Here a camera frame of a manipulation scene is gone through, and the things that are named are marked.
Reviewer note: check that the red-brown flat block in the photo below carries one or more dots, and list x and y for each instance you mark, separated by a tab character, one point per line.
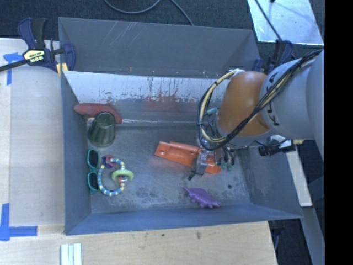
91	108

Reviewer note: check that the dark green cup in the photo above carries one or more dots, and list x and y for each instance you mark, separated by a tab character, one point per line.
101	132

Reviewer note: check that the orange flat block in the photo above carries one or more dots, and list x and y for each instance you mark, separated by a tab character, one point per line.
176	153

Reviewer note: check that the green sunglasses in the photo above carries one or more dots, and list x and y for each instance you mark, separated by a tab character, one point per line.
93	159

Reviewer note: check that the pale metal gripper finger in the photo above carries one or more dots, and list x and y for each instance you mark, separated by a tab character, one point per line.
208	165
201	162

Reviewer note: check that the pale wood board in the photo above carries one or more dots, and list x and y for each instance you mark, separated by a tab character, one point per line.
36	148

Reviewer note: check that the purple toy dinosaur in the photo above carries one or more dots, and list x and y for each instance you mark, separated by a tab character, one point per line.
202	197

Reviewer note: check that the black cylinder on white bracket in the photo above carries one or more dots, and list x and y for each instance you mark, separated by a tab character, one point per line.
271	148

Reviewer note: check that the grey metal bin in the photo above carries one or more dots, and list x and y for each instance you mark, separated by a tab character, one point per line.
165	181

